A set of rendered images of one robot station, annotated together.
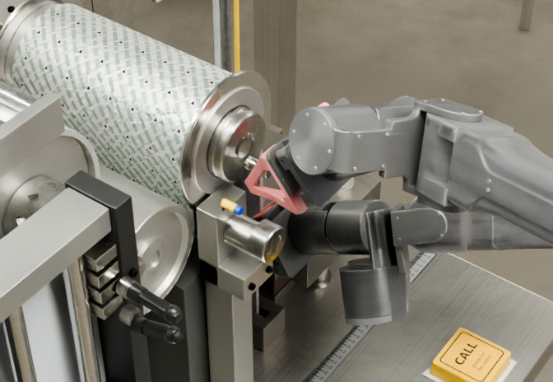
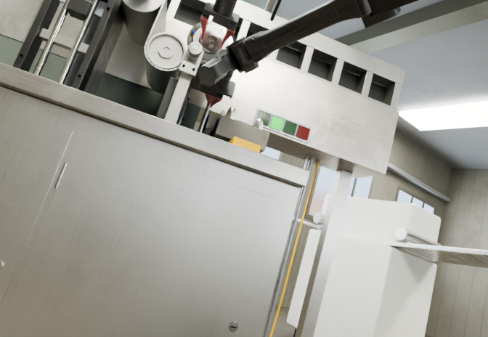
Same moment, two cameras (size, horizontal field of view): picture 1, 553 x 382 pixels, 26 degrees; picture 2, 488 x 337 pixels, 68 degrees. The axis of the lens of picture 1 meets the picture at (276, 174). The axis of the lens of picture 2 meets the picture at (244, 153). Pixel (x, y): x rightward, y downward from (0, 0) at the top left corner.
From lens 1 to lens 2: 1.57 m
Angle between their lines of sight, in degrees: 67
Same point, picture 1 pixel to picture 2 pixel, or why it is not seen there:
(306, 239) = not seen: hidden behind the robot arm
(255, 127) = (218, 38)
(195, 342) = (164, 106)
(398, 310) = (213, 65)
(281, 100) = (315, 285)
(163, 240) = (173, 48)
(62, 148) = not seen: outside the picture
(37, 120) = not seen: outside the picture
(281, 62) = (319, 264)
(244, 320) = (179, 96)
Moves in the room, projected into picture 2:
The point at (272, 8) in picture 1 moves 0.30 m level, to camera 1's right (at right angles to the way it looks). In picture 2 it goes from (323, 237) to (388, 254)
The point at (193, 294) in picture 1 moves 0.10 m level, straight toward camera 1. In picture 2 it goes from (173, 83) to (149, 67)
